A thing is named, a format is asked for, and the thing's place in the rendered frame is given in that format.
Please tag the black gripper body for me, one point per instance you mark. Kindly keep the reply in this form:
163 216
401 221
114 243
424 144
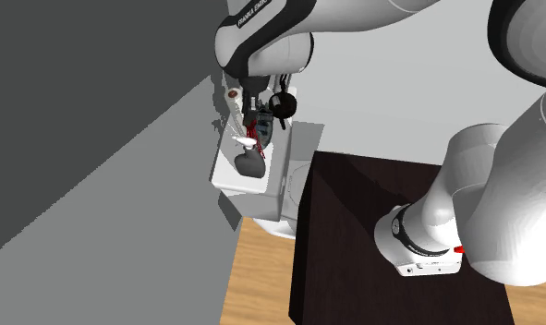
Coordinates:
253 85

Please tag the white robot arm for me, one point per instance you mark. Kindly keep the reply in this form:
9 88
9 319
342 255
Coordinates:
493 211

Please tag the red thin object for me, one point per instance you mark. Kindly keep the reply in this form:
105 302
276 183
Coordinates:
252 131

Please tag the white flat object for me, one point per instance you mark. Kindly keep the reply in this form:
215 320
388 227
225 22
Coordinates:
244 141

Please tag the grey rounded object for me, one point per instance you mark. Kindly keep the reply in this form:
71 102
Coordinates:
250 165

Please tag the dark robot stand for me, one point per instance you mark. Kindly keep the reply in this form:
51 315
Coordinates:
344 252

